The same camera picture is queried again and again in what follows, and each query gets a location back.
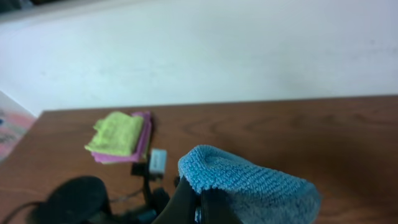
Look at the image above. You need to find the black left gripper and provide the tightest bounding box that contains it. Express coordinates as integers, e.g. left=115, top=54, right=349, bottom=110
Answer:
left=131, top=162, right=170, bottom=224

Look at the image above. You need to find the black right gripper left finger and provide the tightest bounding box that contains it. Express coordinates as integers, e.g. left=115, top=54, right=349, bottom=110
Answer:
left=152, top=177, right=197, bottom=224

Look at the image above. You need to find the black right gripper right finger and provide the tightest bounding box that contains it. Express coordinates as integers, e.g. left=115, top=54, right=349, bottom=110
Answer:
left=200, top=189, right=242, bottom=224

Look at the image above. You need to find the blue microfiber cloth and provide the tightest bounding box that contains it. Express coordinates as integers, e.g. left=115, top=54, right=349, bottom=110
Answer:
left=178, top=145, right=322, bottom=223

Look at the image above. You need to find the folded pink cloth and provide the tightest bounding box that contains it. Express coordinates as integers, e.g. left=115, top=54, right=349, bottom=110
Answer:
left=91, top=111, right=152, bottom=164

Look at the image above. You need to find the folded green cloth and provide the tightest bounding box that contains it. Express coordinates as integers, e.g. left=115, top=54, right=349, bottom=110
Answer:
left=85, top=111, right=145, bottom=156

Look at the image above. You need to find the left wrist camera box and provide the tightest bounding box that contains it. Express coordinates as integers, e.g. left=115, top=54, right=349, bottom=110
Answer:
left=149, top=149, right=167, bottom=179

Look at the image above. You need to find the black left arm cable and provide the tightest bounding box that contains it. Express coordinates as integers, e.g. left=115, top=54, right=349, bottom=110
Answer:
left=0, top=186, right=147, bottom=224

